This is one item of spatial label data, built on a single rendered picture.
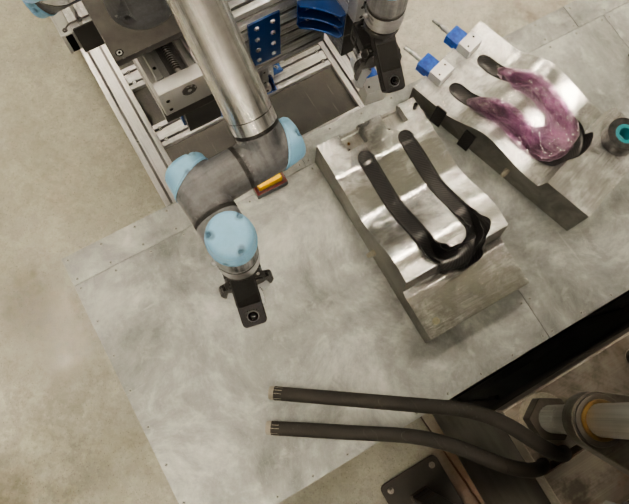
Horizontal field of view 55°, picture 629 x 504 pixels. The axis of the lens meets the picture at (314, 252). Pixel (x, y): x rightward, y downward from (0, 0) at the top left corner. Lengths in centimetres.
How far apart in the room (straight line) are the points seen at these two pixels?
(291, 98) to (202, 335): 111
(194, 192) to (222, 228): 8
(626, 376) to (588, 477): 24
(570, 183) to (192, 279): 88
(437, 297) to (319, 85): 113
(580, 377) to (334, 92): 129
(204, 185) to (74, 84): 173
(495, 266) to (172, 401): 77
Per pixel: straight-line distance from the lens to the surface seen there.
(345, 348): 136
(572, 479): 150
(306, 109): 220
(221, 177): 94
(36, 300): 236
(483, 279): 139
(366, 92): 138
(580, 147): 157
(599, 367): 154
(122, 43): 138
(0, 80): 274
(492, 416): 128
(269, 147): 95
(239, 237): 89
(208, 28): 88
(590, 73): 176
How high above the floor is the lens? 215
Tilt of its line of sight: 75 degrees down
